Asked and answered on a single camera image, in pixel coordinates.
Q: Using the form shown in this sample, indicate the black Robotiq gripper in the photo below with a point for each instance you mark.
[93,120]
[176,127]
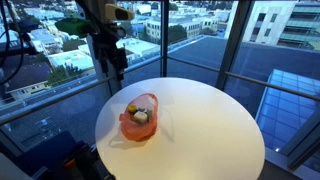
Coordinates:
[111,53]

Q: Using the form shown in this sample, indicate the small white bottle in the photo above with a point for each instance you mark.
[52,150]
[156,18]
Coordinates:
[150,112]

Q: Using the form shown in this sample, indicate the dark Franka robot arm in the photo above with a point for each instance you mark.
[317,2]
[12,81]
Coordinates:
[97,30]

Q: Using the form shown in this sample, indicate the dark bottle with yellow cap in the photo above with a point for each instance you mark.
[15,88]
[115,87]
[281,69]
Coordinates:
[132,108]

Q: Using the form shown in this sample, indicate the green plastic housing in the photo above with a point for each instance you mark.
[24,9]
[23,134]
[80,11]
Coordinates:
[71,26]

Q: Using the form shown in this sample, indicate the vertical window mullion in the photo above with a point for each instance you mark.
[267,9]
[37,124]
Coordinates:
[165,38]

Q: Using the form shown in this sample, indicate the orange plastic bag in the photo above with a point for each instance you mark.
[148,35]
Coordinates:
[138,132]

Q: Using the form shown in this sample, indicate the black device with orange part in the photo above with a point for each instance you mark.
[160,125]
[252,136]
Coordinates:
[78,165]

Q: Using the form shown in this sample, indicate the blue chair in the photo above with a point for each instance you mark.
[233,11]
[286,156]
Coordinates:
[46,153]

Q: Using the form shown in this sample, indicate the slanted window mullion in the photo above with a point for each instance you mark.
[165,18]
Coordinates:
[233,43]

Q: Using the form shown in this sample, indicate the round white table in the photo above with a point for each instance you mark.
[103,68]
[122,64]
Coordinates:
[266,85]

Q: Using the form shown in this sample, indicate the cream camera box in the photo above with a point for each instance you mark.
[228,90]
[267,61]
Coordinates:
[118,12]

